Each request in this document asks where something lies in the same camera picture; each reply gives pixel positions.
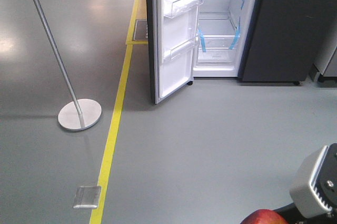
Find clear door bin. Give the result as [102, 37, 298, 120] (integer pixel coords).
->
[163, 0, 204, 18]
[161, 36, 198, 64]

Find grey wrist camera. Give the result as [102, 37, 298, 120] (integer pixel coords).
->
[290, 143, 336, 219]

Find grey fridge door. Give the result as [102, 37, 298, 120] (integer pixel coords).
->
[146, 0, 201, 104]

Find clear lower door bin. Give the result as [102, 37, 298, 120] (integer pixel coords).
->
[161, 36, 198, 64]

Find clear middle door bin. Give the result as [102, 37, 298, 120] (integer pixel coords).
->
[163, 0, 204, 18]

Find red yellow apple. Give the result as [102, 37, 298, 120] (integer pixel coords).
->
[241, 209, 288, 224]

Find dark floor label sign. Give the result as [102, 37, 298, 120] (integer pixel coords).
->
[133, 20, 148, 41]

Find silver floor sign stand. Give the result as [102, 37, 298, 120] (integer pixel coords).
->
[33, 0, 102, 131]

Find silver floor socket plate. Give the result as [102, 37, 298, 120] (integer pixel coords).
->
[73, 186, 102, 209]

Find clear fridge crisper drawer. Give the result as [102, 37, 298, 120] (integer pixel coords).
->
[199, 35, 239, 52]

